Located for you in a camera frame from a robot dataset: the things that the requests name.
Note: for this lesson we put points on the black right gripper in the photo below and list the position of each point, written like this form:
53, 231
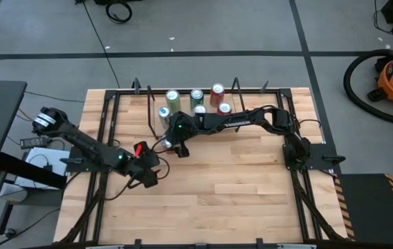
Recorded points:
179, 141

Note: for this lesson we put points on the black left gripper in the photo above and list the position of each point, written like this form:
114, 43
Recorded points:
146, 157

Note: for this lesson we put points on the silver blue slim can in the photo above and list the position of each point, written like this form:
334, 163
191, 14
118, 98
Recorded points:
163, 115

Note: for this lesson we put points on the lime green can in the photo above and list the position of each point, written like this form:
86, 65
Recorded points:
173, 100

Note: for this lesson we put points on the green Sprite can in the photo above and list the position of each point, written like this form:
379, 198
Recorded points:
196, 98

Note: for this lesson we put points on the red Fanta can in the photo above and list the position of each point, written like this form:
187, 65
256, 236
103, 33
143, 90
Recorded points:
224, 108

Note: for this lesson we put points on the red soda can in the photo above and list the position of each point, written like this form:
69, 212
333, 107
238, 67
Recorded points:
217, 94

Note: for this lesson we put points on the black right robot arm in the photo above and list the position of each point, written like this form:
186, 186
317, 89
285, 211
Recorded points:
238, 122

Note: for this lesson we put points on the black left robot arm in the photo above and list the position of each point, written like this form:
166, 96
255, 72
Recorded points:
79, 138

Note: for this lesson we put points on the red tape tag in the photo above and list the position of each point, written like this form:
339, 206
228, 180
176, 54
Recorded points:
137, 150

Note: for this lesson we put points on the white paper sheets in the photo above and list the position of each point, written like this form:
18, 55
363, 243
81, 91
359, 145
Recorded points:
39, 154

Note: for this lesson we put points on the black power adapter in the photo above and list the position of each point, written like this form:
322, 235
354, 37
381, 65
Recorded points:
33, 142

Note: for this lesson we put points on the black hazard-striped floor mat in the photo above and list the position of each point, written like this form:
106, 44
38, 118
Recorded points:
373, 207

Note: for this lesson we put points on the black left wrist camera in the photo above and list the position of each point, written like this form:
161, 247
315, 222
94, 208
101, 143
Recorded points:
149, 180

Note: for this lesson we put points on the black metal shelf bracket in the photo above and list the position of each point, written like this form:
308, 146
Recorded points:
240, 88
151, 114

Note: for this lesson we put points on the black aluminium table frame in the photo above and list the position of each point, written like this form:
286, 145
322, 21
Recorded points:
110, 110

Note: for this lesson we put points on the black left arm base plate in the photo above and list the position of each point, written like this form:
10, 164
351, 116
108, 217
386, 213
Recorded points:
75, 162

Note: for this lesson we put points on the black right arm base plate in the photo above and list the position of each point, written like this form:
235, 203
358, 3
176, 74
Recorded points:
324, 157

